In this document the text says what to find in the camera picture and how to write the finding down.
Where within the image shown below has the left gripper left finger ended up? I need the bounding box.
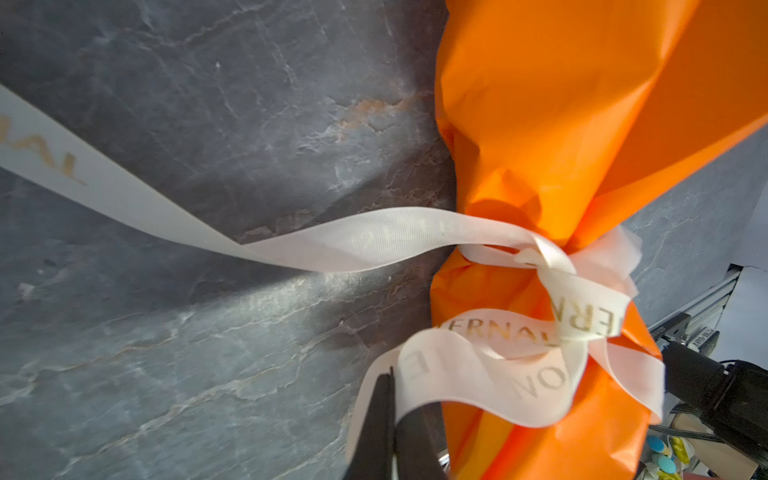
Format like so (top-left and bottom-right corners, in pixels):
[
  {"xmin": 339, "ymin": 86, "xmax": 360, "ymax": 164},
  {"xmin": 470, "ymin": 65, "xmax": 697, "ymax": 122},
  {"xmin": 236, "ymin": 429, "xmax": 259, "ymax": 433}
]
[{"xmin": 343, "ymin": 373, "xmax": 396, "ymax": 480}]

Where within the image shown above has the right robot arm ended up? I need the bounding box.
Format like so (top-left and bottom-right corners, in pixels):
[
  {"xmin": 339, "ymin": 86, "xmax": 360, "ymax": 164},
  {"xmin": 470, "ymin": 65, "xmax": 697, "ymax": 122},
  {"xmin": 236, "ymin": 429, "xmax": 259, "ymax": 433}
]
[{"xmin": 662, "ymin": 343, "xmax": 767, "ymax": 464}]

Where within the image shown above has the aluminium front rail frame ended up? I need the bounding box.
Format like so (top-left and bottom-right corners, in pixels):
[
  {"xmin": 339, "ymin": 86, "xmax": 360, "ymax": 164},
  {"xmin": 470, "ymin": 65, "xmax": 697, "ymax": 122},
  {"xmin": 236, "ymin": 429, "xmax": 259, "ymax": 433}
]
[{"xmin": 649, "ymin": 264, "xmax": 742, "ymax": 349}]

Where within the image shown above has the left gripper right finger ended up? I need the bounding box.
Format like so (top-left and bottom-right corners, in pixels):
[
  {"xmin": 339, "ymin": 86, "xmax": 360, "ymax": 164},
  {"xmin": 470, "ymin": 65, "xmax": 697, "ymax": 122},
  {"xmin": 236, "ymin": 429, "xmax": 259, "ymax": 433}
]
[{"xmin": 394, "ymin": 408, "xmax": 448, "ymax": 480}]

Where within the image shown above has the orange wrapping paper sheet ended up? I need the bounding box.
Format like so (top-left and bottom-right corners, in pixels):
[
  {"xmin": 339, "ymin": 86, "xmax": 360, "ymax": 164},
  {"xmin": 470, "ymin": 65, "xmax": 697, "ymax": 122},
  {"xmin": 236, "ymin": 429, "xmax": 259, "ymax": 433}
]
[{"xmin": 430, "ymin": 1, "xmax": 767, "ymax": 479}]

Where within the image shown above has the white ribbon gold lettering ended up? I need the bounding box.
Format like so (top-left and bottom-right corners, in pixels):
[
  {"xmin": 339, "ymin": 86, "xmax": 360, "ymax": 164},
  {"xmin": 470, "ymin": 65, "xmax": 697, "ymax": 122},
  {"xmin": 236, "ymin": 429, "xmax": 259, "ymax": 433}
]
[{"xmin": 0, "ymin": 83, "xmax": 667, "ymax": 463}]

